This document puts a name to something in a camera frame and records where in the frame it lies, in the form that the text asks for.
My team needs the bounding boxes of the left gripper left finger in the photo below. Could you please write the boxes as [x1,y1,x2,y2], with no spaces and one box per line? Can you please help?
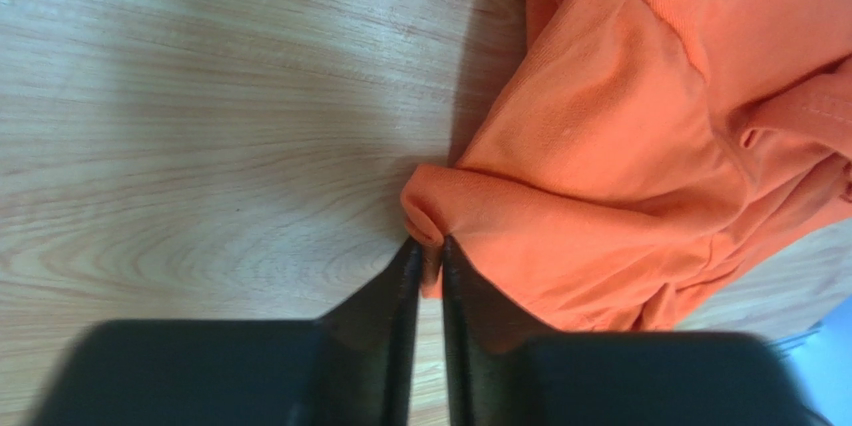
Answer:
[31,241,422,425]

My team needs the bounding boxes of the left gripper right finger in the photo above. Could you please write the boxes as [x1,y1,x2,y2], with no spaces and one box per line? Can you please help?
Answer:
[442,239,825,425]

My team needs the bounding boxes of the orange t-shirt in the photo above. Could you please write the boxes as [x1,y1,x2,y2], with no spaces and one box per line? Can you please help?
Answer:
[401,0,851,331]

